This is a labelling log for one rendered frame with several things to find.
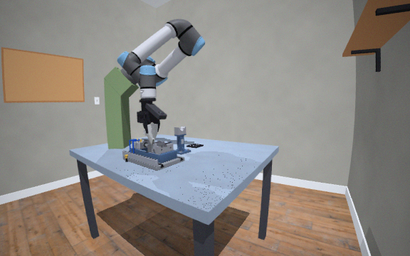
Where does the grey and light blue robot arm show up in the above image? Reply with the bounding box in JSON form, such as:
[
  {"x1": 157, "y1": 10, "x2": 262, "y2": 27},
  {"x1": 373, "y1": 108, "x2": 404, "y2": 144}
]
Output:
[{"x1": 117, "y1": 19, "x2": 205, "y2": 119}]

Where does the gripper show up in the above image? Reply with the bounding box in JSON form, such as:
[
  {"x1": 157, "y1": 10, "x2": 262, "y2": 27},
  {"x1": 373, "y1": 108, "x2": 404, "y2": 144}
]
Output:
[{"x1": 137, "y1": 98, "x2": 160, "y2": 144}]

